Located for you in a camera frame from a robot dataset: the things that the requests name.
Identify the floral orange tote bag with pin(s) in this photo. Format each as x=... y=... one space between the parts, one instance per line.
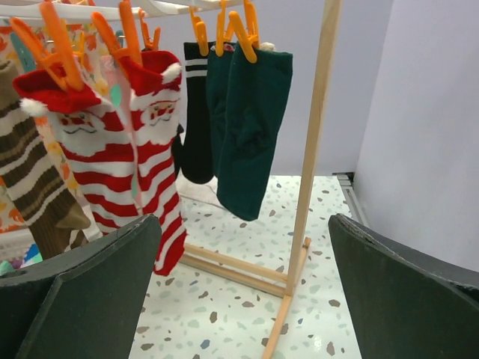
x=83 y=37

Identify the brown striped sock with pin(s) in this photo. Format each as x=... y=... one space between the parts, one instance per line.
x=49 y=210

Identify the white round sock hanger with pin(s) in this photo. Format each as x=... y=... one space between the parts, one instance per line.
x=79 y=13

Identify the white plastic basket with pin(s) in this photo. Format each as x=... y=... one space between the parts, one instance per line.
x=15 y=243

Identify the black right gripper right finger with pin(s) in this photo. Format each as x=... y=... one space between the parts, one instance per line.
x=404 y=303

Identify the wooden right clothes rack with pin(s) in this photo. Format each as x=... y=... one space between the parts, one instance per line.
x=283 y=285

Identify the pink patterned sock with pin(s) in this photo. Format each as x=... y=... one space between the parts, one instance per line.
x=119 y=95

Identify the red white striped sock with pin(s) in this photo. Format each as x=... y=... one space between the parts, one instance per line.
x=155 y=93

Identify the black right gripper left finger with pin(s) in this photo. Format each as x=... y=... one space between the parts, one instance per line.
x=84 y=303

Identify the dark green sock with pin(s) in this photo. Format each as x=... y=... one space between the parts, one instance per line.
x=218 y=70
x=255 y=105

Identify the mint green sock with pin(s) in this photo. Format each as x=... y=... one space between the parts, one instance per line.
x=30 y=257

